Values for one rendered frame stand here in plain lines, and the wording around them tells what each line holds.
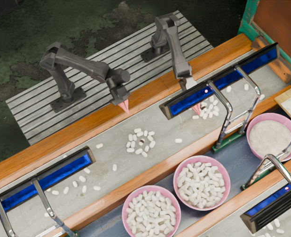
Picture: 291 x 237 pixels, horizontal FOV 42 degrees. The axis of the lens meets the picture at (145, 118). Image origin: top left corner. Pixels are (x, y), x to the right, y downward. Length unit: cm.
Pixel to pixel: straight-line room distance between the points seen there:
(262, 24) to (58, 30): 183
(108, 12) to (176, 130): 175
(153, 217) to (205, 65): 88
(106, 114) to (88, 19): 158
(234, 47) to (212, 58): 15
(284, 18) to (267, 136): 59
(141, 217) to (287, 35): 116
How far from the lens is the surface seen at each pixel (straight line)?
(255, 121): 200
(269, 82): 216
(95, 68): 174
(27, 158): 193
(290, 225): 187
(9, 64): 327
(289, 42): 207
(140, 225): 176
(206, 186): 183
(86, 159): 152
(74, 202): 183
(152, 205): 178
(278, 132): 202
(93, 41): 324
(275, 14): 207
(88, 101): 212
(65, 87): 196
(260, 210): 146
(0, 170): 195
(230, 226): 180
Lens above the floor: 247
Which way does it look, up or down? 62 degrees down
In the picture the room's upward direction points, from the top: 2 degrees counter-clockwise
